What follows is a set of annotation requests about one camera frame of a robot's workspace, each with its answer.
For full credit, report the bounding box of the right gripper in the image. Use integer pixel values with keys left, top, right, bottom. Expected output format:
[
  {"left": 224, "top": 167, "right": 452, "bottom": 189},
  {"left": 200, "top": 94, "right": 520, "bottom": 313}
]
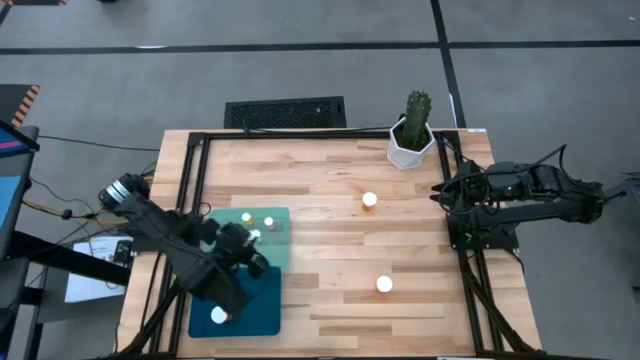
[{"left": 430, "top": 162, "right": 496, "bottom": 206}]

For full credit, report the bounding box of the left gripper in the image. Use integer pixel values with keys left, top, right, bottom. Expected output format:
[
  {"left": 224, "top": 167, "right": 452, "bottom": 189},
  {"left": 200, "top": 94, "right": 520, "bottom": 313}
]
[{"left": 202, "top": 219, "right": 271, "bottom": 279}]

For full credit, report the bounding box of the translucent green plastic bin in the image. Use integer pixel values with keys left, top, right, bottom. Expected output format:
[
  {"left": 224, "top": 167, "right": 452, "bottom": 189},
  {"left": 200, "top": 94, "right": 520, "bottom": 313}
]
[{"left": 204, "top": 206, "right": 292, "bottom": 272}]

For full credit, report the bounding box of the dark blue plastic bin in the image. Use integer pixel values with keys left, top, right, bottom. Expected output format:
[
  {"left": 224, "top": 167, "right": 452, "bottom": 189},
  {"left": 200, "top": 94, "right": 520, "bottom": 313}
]
[{"left": 188, "top": 266, "right": 283, "bottom": 339}]

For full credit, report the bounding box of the white hexagonal plant pot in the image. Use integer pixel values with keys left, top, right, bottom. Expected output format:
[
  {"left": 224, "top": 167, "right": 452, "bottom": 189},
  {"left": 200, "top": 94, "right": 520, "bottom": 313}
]
[{"left": 387, "top": 116, "right": 437, "bottom": 171}]

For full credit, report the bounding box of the green cactus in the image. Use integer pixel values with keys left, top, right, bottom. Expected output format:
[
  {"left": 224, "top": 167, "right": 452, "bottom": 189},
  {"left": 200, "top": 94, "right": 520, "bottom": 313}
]
[{"left": 401, "top": 89, "right": 433, "bottom": 151}]

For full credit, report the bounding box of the black floor vent grate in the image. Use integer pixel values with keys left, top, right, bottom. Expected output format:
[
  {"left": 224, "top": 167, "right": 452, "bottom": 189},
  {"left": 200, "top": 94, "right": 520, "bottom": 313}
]
[{"left": 223, "top": 96, "right": 348, "bottom": 130}]

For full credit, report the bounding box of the black handheld device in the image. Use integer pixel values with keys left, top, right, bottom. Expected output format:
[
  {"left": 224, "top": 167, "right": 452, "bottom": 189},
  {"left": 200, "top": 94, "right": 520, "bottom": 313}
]
[{"left": 113, "top": 239, "right": 134, "bottom": 267}]

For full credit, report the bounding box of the white paper sheet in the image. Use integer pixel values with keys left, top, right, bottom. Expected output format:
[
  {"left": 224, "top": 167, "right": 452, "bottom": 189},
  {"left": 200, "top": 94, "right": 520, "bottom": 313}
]
[{"left": 64, "top": 234, "right": 134, "bottom": 304}]

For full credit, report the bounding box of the grey equipment stand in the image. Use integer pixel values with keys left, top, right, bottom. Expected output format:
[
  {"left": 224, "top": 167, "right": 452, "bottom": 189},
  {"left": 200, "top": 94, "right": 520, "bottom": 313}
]
[{"left": 602, "top": 169, "right": 640, "bottom": 211}]

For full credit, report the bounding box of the black metal stand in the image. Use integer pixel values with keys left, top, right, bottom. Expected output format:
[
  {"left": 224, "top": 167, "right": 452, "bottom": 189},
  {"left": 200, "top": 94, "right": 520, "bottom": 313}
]
[{"left": 0, "top": 229, "right": 131, "bottom": 360}]

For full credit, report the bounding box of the monitor with blue screen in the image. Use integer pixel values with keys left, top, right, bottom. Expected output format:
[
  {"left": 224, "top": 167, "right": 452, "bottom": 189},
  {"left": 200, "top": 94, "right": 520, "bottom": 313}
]
[{"left": 0, "top": 119, "right": 41, "bottom": 261}]

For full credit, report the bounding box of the hazard striped floor mat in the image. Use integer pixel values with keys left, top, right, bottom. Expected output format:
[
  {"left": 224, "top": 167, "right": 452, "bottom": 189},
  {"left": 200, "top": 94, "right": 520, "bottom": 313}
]
[{"left": 0, "top": 83, "right": 41, "bottom": 129}]

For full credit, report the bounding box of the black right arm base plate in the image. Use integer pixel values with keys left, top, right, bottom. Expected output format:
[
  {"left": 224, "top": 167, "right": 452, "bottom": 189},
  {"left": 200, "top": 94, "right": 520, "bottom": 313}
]
[{"left": 446, "top": 209, "right": 520, "bottom": 251}]

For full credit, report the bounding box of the black aluminium table frame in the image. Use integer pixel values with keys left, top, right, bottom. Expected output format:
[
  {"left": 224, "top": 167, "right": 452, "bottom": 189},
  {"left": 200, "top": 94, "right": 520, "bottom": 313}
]
[{"left": 117, "top": 128, "right": 544, "bottom": 360}]

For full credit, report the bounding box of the black floor cable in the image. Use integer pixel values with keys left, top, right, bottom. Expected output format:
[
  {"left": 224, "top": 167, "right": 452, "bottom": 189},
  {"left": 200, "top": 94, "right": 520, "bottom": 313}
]
[{"left": 37, "top": 134, "right": 161, "bottom": 152}]

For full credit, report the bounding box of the yellow cable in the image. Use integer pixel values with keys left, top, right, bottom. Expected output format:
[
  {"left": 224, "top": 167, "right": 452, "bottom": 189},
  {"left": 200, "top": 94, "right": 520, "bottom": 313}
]
[{"left": 22, "top": 199, "right": 131, "bottom": 226}]

